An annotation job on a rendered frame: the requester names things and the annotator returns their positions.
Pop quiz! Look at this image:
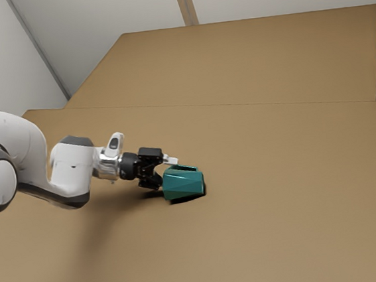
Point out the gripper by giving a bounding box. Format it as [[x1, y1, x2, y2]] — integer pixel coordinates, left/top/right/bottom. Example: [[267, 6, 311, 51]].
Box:
[[116, 143, 182, 194]]

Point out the teal faceted mug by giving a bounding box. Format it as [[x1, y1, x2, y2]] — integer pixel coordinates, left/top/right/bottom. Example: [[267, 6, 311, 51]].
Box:
[[159, 161, 208, 202]]

